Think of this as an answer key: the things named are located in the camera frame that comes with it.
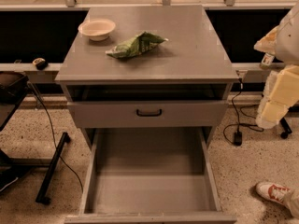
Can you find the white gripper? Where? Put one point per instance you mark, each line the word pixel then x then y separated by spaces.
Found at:
pixel 289 42

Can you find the black chair caster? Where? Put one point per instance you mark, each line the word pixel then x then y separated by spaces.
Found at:
pixel 286 129

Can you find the small clear bottle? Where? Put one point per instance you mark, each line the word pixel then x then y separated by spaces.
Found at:
pixel 266 61

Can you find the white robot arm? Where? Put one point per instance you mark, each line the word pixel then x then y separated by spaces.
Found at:
pixel 287 47

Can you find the black drawer handle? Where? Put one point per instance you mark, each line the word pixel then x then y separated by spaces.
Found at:
pixel 155 113

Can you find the black yellow tape measure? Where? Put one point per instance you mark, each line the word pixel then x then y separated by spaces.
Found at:
pixel 40 63

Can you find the white paper bowl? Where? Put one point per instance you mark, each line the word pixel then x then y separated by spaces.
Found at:
pixel 97 29

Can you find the grey drawer cabinet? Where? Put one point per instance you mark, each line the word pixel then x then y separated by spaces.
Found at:
pixel 191 65

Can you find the beige trouser leg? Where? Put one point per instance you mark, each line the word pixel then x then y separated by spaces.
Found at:
pixel 291 201

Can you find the green jalapeno chip bag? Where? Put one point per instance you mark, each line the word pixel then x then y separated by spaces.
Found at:
pixel 136 46

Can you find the closed grey top drawer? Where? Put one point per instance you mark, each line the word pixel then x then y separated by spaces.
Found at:
pixel 122 114

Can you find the white red sneaker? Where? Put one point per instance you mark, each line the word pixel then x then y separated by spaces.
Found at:
pixel 271 191

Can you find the open grey middle drawer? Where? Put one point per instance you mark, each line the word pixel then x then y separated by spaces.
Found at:
pixel 150 176

